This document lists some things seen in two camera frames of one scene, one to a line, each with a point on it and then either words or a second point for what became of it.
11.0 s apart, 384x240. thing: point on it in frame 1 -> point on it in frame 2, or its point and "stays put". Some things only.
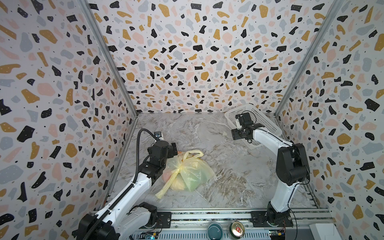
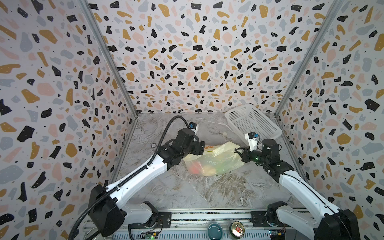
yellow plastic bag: (187, 174) -> (215, 160)
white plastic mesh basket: (257, 117) stays put
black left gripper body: (169, 153) -> (195, 148)
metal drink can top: (236, 229) stays put
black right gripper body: (237, 133) -> (245, 154)
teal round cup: (215, 231) stays put
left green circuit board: (149, 235) stays put
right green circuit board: (277, 234) stays put
